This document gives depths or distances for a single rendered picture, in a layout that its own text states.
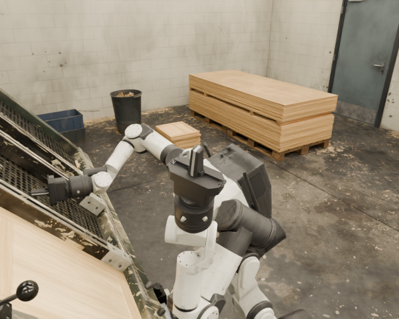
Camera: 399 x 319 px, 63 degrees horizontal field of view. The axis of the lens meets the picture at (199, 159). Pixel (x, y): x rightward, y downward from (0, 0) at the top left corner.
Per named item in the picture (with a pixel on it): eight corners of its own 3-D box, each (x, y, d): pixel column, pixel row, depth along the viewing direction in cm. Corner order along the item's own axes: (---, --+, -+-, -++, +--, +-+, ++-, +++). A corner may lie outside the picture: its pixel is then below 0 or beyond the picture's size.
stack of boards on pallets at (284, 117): (330, 147, 486) (339, 95, 453) (277, 162, 438) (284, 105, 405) (232, 107, 678) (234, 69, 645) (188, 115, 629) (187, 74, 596)
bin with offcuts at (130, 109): (149, 132, 543) (147, 93, 516) (120, 138, 519) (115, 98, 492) (138, 123, 583) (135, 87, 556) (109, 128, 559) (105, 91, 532)
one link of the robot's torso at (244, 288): (256, 292, 166) (240, 227, 142) (278, 319, 152) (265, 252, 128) (231, 309, 162) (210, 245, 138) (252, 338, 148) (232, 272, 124)
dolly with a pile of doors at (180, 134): (201, 159, 448) (201, 131, 431) (166, 168, 423) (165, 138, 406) (180, 144, 495) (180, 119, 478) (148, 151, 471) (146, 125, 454)
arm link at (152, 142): (140, 115, 146) (171, 137, 134) (151, 134, 156) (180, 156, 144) (121, 131, 143) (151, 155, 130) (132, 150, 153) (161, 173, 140)
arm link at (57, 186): (49, 199, 133) (80, 194, 138) (51, 211, 125) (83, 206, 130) (45, 171, 128) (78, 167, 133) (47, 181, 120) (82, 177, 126)
